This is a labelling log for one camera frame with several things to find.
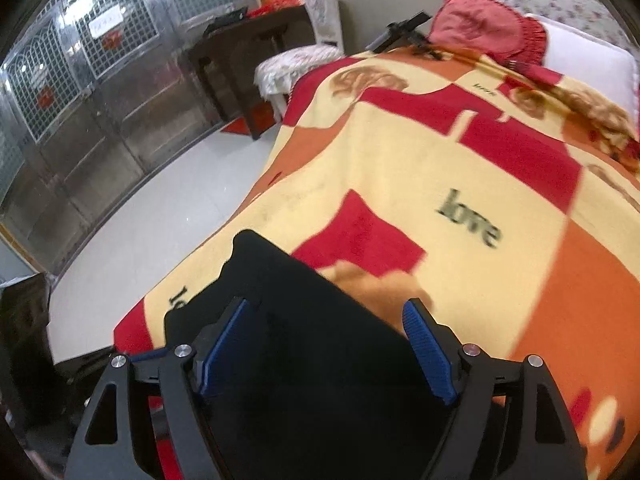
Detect red decorations pile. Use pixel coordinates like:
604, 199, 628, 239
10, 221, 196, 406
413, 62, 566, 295
245, 0, 306, 18

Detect red ruffled cushion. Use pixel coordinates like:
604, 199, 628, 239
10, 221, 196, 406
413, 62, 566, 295
429, 0, 548, 67

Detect black device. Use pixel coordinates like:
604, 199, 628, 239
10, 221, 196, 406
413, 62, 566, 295
202, 6, 249, 36

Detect red yellow printed blanket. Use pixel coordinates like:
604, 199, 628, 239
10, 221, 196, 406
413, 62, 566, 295
112, 47, 640, 480

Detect black pants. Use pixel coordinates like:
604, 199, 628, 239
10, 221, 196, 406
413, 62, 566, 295
162, 229, 506, 480

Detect white pillow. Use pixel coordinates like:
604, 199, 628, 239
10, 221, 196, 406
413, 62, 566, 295
537, 17, 640, 128

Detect dark wooden table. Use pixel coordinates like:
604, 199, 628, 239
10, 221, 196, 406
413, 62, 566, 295
187, 2, 313, 141

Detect plastic wrapped white chair back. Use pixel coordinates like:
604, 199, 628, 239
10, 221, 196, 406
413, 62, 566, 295
305, 0, 343, 48

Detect floral grey pillow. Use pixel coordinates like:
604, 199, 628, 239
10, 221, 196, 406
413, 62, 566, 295
495, 0, 633, 53

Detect red floor mat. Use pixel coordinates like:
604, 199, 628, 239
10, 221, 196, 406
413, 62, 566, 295
220, 105, 276, 136

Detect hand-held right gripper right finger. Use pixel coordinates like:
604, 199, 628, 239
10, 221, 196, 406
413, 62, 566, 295
401, 298, 587, 480

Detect black phone stand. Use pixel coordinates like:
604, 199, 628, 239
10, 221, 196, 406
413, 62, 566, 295
365, 10, 443, 61

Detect dark cabinet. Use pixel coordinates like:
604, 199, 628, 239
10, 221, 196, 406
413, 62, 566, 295
0, 272, 53, 411

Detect metal gate door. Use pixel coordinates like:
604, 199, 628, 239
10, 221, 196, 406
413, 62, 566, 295
0, 0, 256, 271

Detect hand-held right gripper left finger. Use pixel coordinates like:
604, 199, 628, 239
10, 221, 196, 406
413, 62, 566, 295
64, 297, 251, 480

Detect red striped cloth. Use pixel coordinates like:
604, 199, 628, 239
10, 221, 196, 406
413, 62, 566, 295
505, 57, 563, 86

